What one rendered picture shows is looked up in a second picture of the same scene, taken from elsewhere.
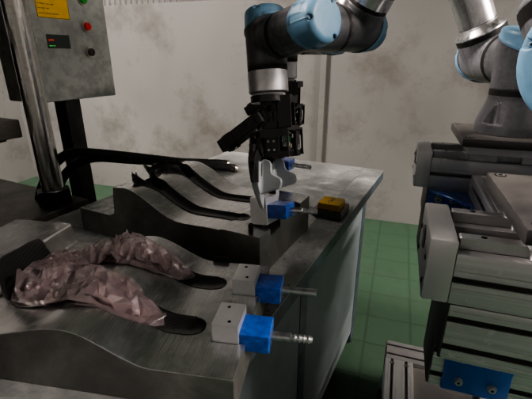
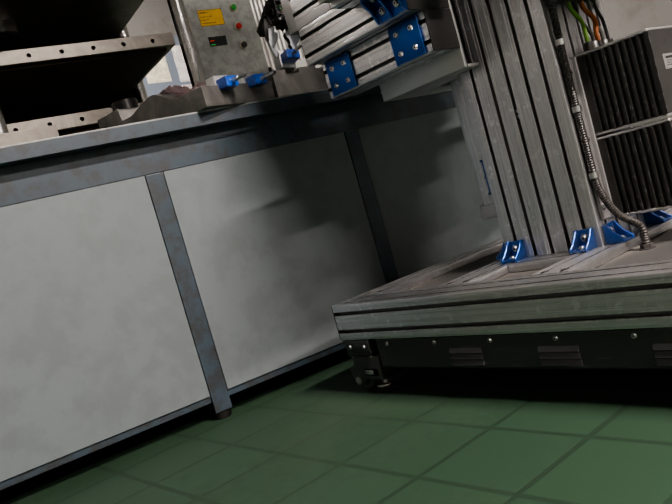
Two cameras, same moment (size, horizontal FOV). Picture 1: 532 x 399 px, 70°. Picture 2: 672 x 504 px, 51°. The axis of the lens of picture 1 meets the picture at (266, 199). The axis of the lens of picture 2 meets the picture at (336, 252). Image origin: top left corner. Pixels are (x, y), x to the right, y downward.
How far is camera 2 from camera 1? 1.76 m
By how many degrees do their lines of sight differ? 36
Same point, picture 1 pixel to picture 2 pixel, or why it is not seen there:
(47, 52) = (210, 50)
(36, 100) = (196, 75)
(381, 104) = (657, 22)
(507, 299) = (310, 12)
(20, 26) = (183, 28)
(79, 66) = (236, 57)
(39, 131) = not seen: hidden behind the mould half
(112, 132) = not seen: hidden behind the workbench
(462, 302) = (300, 26)
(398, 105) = not seen: outside the picture
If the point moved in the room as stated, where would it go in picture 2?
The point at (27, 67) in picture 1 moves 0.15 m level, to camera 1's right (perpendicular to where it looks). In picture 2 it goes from (189, 53) to (217, 40)
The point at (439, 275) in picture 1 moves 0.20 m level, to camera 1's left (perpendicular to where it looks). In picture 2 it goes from (289, 17) to (229, 45)
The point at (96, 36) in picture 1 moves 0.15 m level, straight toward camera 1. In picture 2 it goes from (248, 32) to (238, 25)
